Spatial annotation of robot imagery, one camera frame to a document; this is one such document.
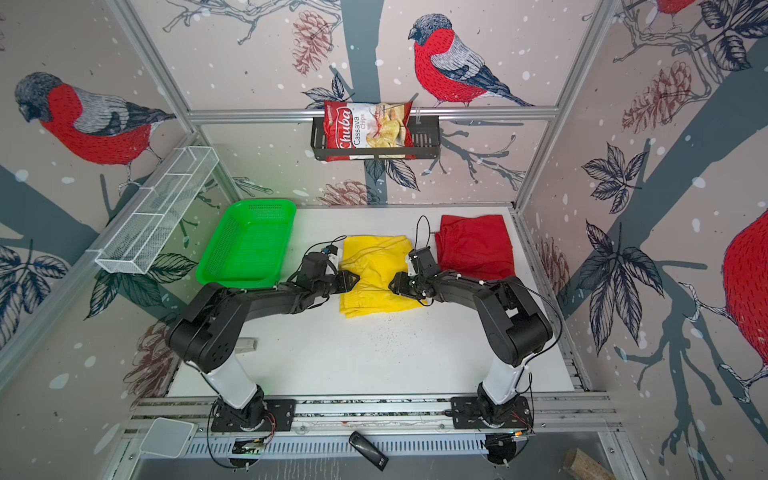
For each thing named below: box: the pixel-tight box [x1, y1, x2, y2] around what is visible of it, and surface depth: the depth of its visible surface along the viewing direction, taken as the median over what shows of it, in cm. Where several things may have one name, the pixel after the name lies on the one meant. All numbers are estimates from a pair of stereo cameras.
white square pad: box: [139, 417, 194, 459], surface depth 71 cm
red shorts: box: [435, 215, 516, 280], surface depth 108 cm
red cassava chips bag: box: [324, 101, 416, 161], surface depth 90 cm
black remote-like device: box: [348, 430, 389, 471], surface depth 68 cm
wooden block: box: [562, 448, 616, 480], surface depth 65 cm
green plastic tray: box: [196, 199, 297, 290], surface depth 108 cm
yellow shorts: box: [340, 235, 424, 318], surface depth 98 cm
